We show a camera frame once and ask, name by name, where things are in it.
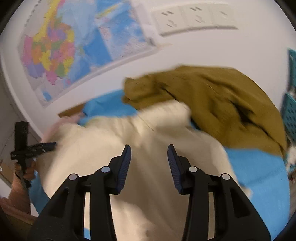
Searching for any left forearm pink sleeve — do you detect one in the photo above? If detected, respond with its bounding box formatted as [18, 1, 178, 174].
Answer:
[1, 175, 31, 219]

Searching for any colourful wall map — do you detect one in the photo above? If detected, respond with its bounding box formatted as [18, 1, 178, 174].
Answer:
[18, 1, 154, 107]

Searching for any teal plastic basket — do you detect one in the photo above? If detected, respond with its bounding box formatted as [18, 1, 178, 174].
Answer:
[281, 49, 295, 142]

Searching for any left hand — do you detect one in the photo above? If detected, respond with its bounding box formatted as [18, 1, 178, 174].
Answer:
[15, 161, 36, 181]

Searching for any cream beige garment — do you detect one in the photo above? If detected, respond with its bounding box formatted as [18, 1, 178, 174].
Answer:
[37, 100, 235, 240]

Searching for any blue bed sheet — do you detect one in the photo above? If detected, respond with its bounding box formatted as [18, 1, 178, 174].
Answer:
[29, 90, 290, 237]

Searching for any pink pillow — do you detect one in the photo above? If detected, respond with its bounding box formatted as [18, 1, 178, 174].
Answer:
[41, 112, 85, 143]

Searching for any olive brown garment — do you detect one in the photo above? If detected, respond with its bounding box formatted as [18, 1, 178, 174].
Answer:
[123, 66, 287, 157]

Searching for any brown wooden headboard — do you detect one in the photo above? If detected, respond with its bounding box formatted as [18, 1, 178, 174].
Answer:
[58, 103, 85, 118]

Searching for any white wall socket panel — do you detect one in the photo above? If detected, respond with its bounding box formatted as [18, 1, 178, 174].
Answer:
[152, 2, 238, 36]

